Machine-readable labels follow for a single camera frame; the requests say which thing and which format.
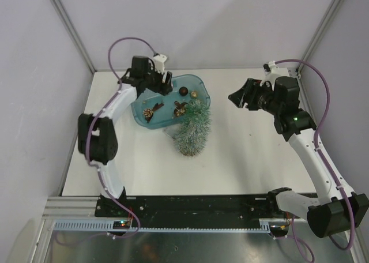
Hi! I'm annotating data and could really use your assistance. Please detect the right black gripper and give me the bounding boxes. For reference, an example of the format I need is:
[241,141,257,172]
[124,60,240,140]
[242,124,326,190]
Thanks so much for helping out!
[228,78,283,115]

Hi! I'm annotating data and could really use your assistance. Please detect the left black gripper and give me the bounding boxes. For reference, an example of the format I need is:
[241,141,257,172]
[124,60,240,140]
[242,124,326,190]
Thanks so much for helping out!
[142,63,172,96]

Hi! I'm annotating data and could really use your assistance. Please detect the dark brown bauble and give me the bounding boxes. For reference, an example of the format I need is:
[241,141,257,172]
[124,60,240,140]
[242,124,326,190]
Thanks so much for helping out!
[178,87,189,96]

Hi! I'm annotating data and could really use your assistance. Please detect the clear battery box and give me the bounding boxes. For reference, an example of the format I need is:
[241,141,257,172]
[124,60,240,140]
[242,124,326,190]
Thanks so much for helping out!
[163,125,178,139]

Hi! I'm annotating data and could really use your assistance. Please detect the small frosted christmas tree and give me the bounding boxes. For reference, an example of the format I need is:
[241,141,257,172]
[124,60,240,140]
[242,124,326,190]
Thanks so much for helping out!
[174,100,211,157]

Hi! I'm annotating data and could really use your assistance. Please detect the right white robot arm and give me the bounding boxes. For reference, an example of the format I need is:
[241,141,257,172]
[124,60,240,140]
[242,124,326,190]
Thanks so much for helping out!
[228,76,368,238]

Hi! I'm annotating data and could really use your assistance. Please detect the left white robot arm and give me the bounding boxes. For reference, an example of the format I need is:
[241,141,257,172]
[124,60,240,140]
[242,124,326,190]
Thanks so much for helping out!
[78,54,173,217]

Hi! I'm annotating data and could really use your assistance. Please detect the teal plastic container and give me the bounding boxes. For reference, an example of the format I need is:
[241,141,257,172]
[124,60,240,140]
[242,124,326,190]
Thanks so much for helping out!
[131,74,210,130]

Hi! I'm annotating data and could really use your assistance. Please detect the pine cone ornament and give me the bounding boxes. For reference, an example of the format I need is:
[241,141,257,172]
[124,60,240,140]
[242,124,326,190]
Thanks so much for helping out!
[142,108,153,119]

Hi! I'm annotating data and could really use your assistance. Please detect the brown ribbon ornament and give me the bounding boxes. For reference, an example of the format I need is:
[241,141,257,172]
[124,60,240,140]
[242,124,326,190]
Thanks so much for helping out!
[174,101,187,118]

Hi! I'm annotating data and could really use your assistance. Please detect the gold bell cluster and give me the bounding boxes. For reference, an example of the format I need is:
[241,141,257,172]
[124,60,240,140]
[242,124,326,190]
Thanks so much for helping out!
[191,91,198,99]

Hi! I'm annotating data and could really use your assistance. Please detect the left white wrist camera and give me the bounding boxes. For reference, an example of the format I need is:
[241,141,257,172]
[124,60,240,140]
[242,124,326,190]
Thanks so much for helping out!
[152,54,168,74]

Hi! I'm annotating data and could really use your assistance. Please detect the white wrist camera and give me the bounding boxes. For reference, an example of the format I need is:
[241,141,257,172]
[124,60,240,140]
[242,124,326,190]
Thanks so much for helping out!
[152,54,168,74]
[261,61,289,86]

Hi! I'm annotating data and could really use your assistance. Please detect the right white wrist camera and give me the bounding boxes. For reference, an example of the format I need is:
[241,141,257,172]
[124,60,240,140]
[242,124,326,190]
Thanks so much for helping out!
[261,61,289,86]

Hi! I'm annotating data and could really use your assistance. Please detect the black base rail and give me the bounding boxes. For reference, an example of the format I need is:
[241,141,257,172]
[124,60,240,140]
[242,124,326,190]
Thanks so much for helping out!
[95,194,292,230]

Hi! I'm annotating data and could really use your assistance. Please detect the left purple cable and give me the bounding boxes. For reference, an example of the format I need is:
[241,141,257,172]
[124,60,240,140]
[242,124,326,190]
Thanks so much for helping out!
[54,37,158,246]

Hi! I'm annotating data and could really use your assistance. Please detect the grey slotted cable duct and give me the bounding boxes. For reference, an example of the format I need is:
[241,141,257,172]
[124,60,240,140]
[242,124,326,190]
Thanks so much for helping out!
[53,219,289,234]

